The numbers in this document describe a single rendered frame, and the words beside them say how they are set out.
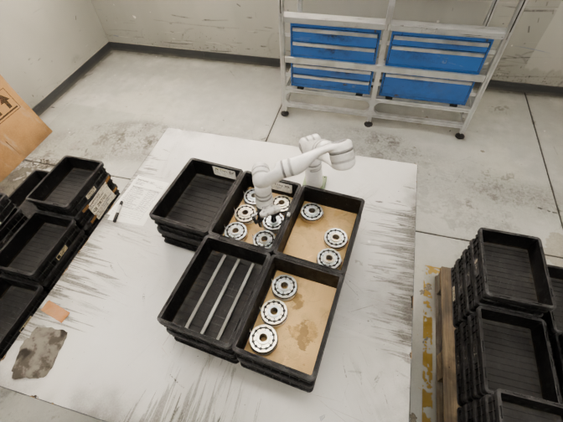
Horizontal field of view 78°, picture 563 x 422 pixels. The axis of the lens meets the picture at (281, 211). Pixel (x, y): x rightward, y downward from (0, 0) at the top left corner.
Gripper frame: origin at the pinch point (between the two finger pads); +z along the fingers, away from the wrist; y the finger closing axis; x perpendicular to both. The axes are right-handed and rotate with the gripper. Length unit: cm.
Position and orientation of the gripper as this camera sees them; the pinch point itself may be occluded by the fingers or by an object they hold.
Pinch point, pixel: (266, 222)
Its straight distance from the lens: 157.6
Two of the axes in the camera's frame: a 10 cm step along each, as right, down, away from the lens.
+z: 0.4, 6.1, 7.9
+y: -9.1, 3.6, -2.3
